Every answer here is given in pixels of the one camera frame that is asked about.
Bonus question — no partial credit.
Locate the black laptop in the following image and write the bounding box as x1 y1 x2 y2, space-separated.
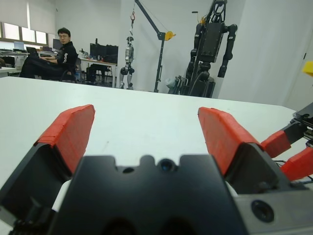
26 46 40 58

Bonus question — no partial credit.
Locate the large black humanoid robot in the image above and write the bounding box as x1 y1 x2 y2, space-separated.
185 0 238 98

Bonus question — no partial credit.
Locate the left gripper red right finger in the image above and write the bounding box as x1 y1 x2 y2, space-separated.
197 107 308 195

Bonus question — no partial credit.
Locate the black computer monitor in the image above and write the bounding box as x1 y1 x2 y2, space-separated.
105 45 119 63
89 43 108 58

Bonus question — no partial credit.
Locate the window row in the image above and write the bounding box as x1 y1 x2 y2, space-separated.
0 22 56 46

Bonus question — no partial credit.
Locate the black mobile hoist crane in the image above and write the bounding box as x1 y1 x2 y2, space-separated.
133 0 177 93

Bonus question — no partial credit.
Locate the person in black shirt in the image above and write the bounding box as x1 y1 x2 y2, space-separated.
19 27 79 83

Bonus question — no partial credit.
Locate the long grey desk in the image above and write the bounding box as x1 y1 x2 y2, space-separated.
0 48 27 78

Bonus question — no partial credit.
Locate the black office chair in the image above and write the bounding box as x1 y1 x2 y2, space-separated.
60 57 83 84

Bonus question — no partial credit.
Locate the white desk with monitors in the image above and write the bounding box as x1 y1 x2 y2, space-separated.
79 57 118 88

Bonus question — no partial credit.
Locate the white roller blind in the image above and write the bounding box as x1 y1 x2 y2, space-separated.
0 0 56 35

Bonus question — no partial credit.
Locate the small silver humanoid robot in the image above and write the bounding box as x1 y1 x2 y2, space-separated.
119 36 135 90

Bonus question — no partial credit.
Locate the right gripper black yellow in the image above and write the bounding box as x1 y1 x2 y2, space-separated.
260 61 313 182

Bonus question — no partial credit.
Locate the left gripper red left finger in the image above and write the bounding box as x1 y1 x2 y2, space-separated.
0 104 95 222

